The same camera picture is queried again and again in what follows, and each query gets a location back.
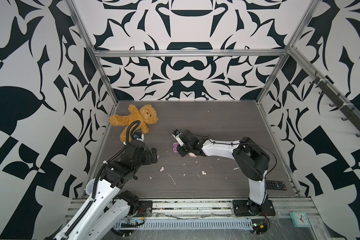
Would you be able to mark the pink earbud charging case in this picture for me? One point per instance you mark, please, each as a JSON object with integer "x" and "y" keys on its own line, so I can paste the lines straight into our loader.
{"x": 192, "y": 155}

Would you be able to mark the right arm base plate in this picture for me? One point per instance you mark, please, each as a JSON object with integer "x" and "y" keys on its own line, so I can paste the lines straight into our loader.
{"x": 247, "y": 208}

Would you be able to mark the small green desk clock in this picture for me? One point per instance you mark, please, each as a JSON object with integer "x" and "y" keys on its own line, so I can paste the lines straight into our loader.
{"x": 300, "y": 220}

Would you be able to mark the purple earbud charging case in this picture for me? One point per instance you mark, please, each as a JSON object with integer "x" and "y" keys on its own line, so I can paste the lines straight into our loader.
{"x": 175, "y": 147}

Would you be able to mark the brown teddy bear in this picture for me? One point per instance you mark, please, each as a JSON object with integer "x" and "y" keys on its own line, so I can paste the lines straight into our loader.
{"x": 147, "y": 115}

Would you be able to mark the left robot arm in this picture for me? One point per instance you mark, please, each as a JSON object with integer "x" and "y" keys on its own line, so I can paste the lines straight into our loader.
{"x": 107, "y": 204}

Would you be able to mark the wall hook rail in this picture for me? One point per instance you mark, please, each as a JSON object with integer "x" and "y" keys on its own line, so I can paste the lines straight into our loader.
{"x": 338, "y": 101}

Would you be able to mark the aluminium frame corner post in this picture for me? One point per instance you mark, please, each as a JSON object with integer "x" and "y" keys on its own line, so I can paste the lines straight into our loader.
{"x": 270, "y": 80}

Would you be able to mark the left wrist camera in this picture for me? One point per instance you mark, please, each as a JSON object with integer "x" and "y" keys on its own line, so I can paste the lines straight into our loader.
{"x": 138, "y": 136}

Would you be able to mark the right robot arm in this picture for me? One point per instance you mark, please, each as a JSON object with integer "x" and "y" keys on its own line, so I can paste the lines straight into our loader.
{"x": 252, "y": 160}

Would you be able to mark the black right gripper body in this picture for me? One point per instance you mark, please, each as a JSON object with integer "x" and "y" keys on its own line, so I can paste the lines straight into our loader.
{"x": 184, "y": 150}

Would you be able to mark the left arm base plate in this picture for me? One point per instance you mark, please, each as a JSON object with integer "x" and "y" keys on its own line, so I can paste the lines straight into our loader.
{"x": 144, "y": 208}

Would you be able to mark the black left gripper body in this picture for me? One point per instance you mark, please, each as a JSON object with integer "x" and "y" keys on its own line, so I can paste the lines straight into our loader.
{"x": 146, "y": 158}

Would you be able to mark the white cable duct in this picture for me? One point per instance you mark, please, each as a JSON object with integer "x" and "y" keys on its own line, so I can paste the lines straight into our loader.
{"x": 189, "y": 224}

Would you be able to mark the black remote control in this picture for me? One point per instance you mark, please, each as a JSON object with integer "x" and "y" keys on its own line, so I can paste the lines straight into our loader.
{"x": 276, "y": 185}

